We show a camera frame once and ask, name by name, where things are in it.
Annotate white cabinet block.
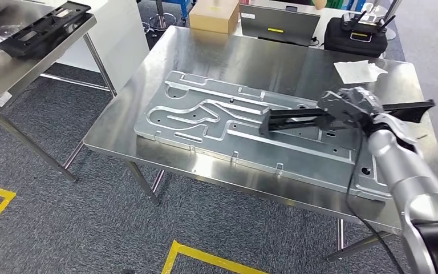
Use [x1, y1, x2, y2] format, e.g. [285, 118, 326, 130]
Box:
[56, 0, 150, 94]

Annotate black carry bag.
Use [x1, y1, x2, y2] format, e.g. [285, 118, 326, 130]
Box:
[324, 17, 389, 58]

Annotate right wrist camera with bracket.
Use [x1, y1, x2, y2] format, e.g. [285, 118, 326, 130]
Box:
[317, 90, 371, 131]

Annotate stainless steel table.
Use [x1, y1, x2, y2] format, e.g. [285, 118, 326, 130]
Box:
[83, 24, 438, 264]
[0, 0, 117, 183]

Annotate white paper sheet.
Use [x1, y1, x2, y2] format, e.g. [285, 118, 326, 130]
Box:
[333, 59, 388, 84]

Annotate black plastic licence plate frame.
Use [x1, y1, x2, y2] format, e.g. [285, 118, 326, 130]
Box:
[258, 99, 435, 138]
[0, 1, 93, 59]

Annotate grey laptop computer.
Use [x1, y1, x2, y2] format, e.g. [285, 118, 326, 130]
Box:
[238, 3, 322, 47]

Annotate black camera cable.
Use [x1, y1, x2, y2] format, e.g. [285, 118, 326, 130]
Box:
[344, 124, 405, 274]

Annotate blue metal rack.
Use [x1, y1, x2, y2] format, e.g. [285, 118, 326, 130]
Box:
[164, 0, 198, 23]

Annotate brown cardboard box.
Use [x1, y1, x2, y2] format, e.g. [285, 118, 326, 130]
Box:
[188, 0, 241, 35]

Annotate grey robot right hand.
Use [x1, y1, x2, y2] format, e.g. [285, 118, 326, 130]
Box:
[336, 87, 385, 120]

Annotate stamped aluminium panel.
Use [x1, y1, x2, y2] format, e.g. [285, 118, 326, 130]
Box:
[133, 70, 394, 202]

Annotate chrome base stanchion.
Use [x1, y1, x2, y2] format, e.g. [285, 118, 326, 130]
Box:
[149, 0, 177, 31]

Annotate black remote controller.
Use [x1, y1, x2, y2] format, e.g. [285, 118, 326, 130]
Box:
[340, 10, 396, 43]

